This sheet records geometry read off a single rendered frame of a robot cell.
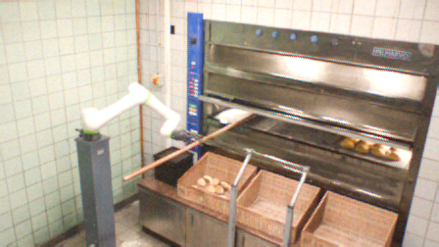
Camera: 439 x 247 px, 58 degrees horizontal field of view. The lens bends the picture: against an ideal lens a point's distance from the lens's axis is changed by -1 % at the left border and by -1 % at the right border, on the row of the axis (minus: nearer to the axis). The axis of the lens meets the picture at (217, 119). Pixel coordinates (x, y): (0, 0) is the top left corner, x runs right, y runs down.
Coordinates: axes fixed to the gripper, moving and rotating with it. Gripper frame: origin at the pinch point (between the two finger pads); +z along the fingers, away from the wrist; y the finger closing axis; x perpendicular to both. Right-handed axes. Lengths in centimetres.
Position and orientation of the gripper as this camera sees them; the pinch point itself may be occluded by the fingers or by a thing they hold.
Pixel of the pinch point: (198, 141)
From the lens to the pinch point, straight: 323.4
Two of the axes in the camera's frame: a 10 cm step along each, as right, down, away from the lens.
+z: 8.1, 2.3, -5.4
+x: -5.8, 2.6, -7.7
